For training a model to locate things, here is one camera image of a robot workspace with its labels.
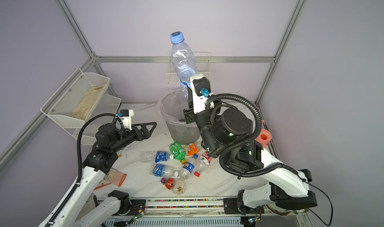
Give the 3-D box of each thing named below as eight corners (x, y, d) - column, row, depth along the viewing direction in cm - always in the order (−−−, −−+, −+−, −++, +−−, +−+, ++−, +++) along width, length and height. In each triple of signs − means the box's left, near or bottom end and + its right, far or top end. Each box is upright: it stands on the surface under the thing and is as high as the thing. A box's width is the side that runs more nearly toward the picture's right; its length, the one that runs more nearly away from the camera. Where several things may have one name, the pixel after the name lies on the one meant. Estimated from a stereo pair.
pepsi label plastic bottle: (177, 175, 83) (177, 173, 81) (193, 154, 92) (193, 152, 89) (185, 181, 81) (185, 179, 79) (200, 159, 90) (201, 157, 87)
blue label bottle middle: (150, 177, 84) (148, 174, 80) (152, 167, 88) (150, 164, 84) (179, 177, 84) (178, 174, 80) (180, 167, 88) (179, 164, 84)
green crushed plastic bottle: (179, 167, 88) (178, 165, 86) (168, 147, 96) (167, 145, 94) (189, 160, 90) (189, 159, 88) (178, 141, 99) (177, 139, 97)
